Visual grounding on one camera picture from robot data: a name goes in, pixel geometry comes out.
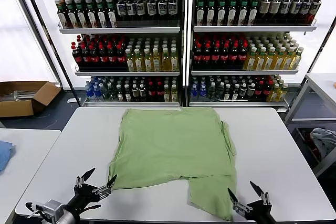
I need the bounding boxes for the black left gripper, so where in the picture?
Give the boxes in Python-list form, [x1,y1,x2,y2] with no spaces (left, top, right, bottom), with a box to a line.
[66,167,118,219]

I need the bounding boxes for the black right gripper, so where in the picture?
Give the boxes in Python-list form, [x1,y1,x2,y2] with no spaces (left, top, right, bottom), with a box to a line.
[227,180,278,224]

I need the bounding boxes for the green t-shirt with print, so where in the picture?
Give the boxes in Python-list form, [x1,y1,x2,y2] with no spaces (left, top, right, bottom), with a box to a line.
[108,107,238,222]

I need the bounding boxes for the black storage bin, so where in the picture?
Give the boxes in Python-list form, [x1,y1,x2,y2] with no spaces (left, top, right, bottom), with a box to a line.
[291,126,325,168]

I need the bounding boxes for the red bag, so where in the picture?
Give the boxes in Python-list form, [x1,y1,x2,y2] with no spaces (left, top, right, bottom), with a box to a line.
[301,129,322,162]

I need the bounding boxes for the small green water bottle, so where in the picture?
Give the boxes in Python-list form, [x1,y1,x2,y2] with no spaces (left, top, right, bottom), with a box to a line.
[215,82,224,100]
[109,83,118,101]
[207,82,216,100]
[101,83,110,100]

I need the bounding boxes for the grey cloth bundle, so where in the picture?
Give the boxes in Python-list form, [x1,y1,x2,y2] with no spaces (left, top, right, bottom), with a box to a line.
[309,127,336,159]

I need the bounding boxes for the blue folded cloth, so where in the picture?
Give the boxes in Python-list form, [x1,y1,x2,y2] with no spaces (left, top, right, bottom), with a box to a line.
[0,140,16,173]

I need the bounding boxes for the small red cap cola bottle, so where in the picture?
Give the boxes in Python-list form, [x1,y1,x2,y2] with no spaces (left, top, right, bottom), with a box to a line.
[255,81,264,98]
[147,81,156,102]
[263,80,272,98]
[155,81,164,102]

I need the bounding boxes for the small yellow juice bottle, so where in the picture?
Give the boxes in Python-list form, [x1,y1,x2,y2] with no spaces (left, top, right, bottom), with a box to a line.
[267,83,279,101]
[163,84,171,103]
[170,84,179,103]
[277,83,289,101]

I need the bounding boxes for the open cardboard box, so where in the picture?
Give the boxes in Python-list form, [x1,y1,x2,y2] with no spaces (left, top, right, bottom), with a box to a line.
[0,80,61,118]

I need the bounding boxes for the clear plastic packaging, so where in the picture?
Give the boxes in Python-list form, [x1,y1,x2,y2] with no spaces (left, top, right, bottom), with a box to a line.
[0,89,36,103]

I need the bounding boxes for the black slanted pole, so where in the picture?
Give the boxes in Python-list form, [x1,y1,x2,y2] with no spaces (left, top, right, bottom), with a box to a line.
[10,0,81,104]
[286,15,336,111]

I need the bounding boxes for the grey metal shelf rack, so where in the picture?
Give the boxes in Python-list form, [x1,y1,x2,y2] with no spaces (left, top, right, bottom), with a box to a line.
[185,0,318,108]
[39,0,184,108]

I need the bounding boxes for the green cap tea bottle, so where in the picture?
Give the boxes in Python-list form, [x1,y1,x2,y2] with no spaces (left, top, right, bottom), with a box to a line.
[94,0,107,28]
[73,0,87,29]
[206,0,216,27]
[216,0,227,27]
[237,0,249,27]
[195,0,205,27]
[55,0,69,29]
[84,0,97,28]
[248,0,259,27]
[105,0,118,28]
[64,0,78,29]
[227,0,238,27]

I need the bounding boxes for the dark bottle blue white label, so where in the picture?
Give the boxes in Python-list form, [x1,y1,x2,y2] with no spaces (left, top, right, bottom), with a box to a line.
[289,0,302,24]
[135,0,146,22]
[308,0,322,25]
[125,0,137,22]
[156,0,168,22]
[167,0,179,22]
[116,0,127,22]
[279,0,291,24]
[299,0,312,24]
[146,0,158,22]

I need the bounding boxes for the dark bottle beige label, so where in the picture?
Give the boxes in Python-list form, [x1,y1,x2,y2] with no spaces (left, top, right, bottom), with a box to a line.
[258,0,271,24]
[269,0,281,24]

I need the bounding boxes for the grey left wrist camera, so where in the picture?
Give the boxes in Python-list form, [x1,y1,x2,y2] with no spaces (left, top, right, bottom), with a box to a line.
[25,199,63,218]

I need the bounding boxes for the grey metal frame table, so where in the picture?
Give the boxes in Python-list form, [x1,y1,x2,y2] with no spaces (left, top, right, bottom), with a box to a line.
[283,73,336,177]

